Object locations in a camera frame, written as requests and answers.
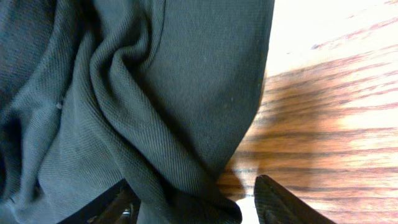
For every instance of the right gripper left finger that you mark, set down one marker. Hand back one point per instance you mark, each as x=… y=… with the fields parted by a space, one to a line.
x=117 y=205

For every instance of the black t-shirt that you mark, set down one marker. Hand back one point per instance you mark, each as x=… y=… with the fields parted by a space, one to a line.
x=156 y=93

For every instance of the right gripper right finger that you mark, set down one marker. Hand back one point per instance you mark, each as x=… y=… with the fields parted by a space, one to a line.
x=276 y=205

